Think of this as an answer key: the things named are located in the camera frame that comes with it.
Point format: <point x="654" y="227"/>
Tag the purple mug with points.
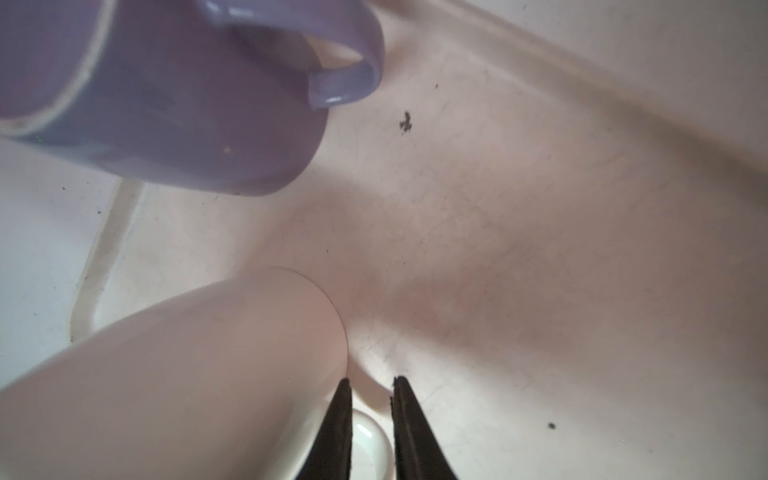
<point x="228" y="97"/>

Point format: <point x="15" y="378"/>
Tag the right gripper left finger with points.
<point x="331" y="453"/>

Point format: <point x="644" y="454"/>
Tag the beige plastic tray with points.
<point x="575" y="288"/>

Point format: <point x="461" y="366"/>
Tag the white mug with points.
<point x="228" y="381"/>

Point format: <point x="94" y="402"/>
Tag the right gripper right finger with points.
<point x="417" y="453"/>

